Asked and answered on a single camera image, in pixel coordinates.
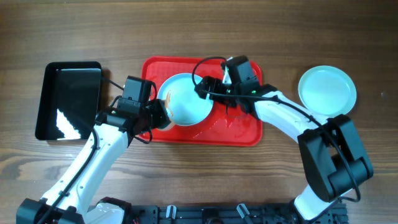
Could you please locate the green yellow sponge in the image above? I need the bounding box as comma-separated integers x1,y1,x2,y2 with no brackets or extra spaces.
158,100,175,131

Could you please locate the light blue plate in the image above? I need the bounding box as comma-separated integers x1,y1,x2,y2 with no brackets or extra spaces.
298,65,357,117
158,73,213,126

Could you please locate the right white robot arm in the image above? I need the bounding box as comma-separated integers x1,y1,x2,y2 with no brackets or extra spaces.
194,77,374,223

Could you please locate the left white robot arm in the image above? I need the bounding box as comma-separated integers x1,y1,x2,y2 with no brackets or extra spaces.
16,99,171,223

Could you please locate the red plastic tray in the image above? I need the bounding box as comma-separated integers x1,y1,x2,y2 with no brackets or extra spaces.
141,56,263,147

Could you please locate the black water basin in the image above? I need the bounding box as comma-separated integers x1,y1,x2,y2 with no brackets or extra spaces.
35,62,102,141

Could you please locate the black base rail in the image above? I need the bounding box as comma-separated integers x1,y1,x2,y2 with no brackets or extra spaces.
130,203,348,224

